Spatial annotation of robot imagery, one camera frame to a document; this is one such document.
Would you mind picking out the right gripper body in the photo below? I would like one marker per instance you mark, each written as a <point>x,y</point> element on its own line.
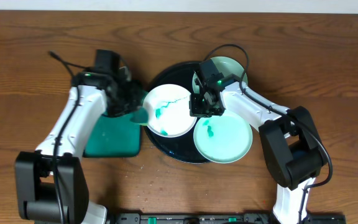
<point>198,106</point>

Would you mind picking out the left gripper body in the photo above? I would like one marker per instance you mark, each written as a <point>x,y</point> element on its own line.
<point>129,101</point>

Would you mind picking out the green scrub sponge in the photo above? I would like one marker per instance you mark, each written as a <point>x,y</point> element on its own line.
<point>140,117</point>

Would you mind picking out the mint plate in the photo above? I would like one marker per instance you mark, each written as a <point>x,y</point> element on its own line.
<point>223,139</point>
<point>226,66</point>

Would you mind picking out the white plate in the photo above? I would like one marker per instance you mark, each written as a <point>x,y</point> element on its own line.
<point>168,111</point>

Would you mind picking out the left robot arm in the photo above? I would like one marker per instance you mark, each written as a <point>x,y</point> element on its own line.
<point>50,183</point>

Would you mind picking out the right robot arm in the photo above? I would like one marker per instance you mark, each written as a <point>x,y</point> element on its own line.
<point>293,151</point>

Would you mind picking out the black rectangular water tray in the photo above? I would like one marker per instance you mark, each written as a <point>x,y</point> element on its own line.
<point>114,137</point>

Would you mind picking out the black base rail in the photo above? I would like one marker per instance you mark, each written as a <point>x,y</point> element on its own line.
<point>249,218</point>

